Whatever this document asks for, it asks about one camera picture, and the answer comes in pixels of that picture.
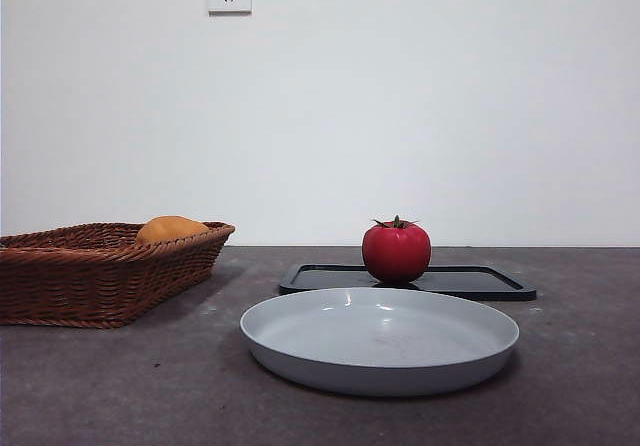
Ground dark rectangular tray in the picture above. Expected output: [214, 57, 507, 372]
[278, 262, 538, 302]

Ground brown wicker basket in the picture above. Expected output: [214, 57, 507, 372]
[0, 221, 236, 329]

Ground pale grey round plate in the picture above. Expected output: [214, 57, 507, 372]
[239, 286, 521, 398]

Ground red tomato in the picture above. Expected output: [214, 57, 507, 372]
[361, 214, 432, 283]

